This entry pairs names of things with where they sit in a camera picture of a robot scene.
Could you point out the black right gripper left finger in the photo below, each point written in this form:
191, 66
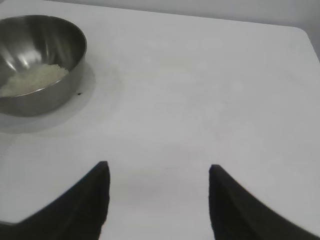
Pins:
82, 207

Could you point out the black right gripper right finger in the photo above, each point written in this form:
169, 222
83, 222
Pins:
237, 215

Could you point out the stainless steel mixing bowl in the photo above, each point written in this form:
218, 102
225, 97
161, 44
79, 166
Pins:
50, 37

